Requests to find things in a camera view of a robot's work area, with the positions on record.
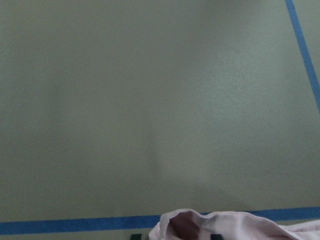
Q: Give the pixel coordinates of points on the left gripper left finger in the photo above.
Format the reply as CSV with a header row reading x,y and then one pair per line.
x,y
136,237

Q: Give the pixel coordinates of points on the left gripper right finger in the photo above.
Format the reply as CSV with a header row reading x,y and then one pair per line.
x,y
215,237

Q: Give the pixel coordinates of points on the pink printed t-shirt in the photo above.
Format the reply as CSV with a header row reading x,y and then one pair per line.
x,y
188,224

